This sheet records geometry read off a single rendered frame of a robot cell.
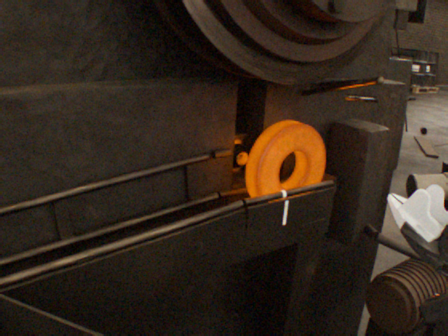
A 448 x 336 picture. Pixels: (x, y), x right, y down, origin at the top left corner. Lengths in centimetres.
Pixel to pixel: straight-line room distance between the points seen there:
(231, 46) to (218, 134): 18
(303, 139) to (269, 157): 7
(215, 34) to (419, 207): 33
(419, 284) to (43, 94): 73
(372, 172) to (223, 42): 41
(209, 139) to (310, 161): 17
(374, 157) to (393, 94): 25
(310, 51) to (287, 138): 14
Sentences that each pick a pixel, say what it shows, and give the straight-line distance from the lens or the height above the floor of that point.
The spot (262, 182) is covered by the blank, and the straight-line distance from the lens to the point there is 67.
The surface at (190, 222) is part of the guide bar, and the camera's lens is 59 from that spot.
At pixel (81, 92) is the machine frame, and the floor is 87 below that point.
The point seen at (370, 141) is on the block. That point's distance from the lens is 81.
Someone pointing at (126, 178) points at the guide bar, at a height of 74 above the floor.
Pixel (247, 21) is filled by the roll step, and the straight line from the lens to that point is 55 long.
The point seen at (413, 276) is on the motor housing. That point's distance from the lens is 89.
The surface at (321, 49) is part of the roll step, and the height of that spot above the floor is 94.
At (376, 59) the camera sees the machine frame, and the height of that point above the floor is 92.
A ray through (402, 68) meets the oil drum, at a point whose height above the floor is 82.
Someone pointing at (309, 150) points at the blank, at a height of 77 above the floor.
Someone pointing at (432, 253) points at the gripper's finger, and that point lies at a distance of 53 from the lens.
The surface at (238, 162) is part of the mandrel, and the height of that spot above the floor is 73.
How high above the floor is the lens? 95
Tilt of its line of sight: 17 degrees down
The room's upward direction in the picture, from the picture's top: 3 degrees clockwise
